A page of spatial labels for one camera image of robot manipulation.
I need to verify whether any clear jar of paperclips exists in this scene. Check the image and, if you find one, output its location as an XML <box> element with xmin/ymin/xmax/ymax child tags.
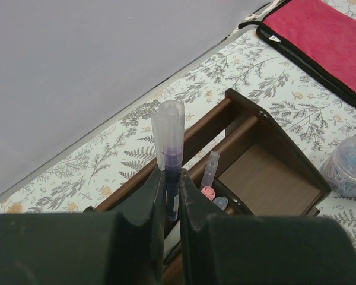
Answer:
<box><xmin>320</xmin><ymin>137</ymin><xmax>356</xmax><ymax>197</ymax></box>

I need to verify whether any pink capped white pen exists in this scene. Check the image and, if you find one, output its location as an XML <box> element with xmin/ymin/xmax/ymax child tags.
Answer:
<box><xmin>201</xmin><ymin>186</ymin><xmax>216</xmax><ymax>201</ymax></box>

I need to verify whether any blue capped white pen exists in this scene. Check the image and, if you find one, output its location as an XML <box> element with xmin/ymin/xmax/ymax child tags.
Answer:
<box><xmin>212</xmin><ymin>197</ymin><xmax>228</xmax><ymax>210</ymax></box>

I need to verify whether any purple pen clear cap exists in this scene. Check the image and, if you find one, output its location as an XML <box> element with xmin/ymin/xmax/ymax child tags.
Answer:
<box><xmin>151</xmin><ymin>100</ymin><xmax>185</xmax><ymax>221</ymax></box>

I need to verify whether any red cloth black trim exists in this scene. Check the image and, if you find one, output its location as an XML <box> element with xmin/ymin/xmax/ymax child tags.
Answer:
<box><xmin>238</xmin><ymin>0</ymin><xmax>356</xmax><ymax>108</ymax></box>

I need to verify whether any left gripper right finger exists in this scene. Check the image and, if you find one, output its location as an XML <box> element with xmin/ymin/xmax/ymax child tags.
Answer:
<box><xmin>179</xmin><ymin>170</ymin><xmax>356</xmax><ymax>284</ymax></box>

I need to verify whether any brown wooden desk organizer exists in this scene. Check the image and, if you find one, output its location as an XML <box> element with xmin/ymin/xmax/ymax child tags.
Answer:
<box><xmin>96</xmin><ymin>89</ymin><xmax>330</xmax><ymax>284</ymax></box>

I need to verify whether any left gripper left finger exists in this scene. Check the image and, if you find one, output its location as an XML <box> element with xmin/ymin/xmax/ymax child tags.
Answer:
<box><xmin>0</xmin><ymin>169</ymin><xmax>165</xmax><ymax>284</ymax></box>

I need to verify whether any dark thin pen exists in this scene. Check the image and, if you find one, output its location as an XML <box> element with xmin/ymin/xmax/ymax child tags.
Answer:
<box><xmin>199</xmin><ymin>151</ymin><xmax>220</xmax><ymax>190</ymax></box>

